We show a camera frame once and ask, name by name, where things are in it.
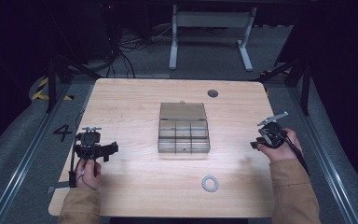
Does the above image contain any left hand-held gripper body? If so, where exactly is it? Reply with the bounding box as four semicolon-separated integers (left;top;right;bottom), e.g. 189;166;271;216
74;125;112;161

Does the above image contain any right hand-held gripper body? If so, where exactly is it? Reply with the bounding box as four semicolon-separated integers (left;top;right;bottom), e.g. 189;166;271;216
256;111;289;148

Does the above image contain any white spiral hair tie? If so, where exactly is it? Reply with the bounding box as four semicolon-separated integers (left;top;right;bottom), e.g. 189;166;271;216
200;175;220;193

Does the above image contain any clear plastic compartment box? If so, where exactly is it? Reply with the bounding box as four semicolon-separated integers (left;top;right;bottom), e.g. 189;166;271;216
157;100;212;154

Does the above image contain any person's right hand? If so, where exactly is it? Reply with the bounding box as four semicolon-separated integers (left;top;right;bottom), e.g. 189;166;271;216
256;128;303;162

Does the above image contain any person's left hand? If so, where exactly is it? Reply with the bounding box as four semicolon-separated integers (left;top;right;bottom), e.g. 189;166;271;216
76;158;103;189

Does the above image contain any black metal stand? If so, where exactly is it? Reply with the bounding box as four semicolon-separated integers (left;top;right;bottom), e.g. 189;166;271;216
250;57;312;117
45;54;103;114

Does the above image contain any yellow black hazard tape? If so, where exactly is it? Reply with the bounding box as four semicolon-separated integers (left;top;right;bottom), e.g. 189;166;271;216
31;77;75;102

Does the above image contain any white metal stand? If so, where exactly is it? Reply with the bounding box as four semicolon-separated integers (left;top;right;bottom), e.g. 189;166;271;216
168;4;258;73

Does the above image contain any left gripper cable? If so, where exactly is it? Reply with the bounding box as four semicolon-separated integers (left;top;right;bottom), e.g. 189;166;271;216
68;109;99;191

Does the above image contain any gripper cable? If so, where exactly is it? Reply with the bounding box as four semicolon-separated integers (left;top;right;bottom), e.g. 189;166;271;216
260;129;310;175
68;109;99;191

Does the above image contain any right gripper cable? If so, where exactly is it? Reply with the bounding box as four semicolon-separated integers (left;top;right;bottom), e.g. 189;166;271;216
260;129;310;175

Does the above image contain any bundle of black floor cables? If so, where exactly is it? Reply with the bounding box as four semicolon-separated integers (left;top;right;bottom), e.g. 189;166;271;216
83;24;175;78

